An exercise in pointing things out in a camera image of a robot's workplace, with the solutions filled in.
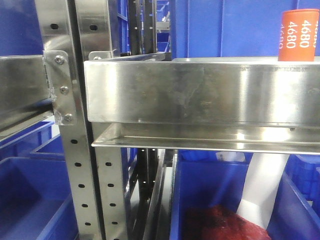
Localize steel corner bracket plate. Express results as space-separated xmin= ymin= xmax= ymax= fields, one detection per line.
xmin=43 ymin=50 xmax=77 ymax=126

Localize steel shelf upright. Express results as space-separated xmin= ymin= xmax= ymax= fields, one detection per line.
xmin=35 ymin=0 xmax=103 ymax=240
xmin=75 ymin=0 xmax=130 ymax=240

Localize left steel shelf upright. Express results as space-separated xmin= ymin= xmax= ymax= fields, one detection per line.
xmin=35 ymin=0 xmax=103 ymax=240

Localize large blue crate on shelf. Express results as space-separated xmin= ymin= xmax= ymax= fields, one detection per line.
xmin=169 ymin=0 xmax=320 ymax=58

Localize orange cylindrical capacitor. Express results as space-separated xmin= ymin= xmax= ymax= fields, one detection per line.
xmin=278 ymin=8 xmax=320 ymax=62

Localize stainless steel shelf tray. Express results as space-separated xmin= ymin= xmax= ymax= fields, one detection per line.
xmin=84 ymin=57 xmax=320 ymax=155

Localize left stainless shelf beam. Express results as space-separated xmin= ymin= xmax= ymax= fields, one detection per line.
xmin=0 ymin=55 xmax=53 ymax=140

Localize blue bin lower right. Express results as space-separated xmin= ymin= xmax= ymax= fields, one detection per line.
xmin=267 ymin=173 xmax=320 ymax=240

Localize blue bin lower centre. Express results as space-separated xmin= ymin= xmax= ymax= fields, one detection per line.
xmin=169 ymin=151 xmax=249 ymax=240

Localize blue bin lower left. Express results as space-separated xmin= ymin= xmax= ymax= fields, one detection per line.
xmin=0 ymin=157 xmax=78 ymax=240

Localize blue bin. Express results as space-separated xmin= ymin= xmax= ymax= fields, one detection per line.
xmin=169 ymin=151 xmax=249 ymax=240
xmin=0 ymin=157 xmax=78 ymax=240
xmin=267 ymin=173 xmax=320 ymax=240

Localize right steel shelf upright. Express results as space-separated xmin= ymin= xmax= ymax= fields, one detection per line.
xmin=75 ymin=0 xmax=130 ymax=240

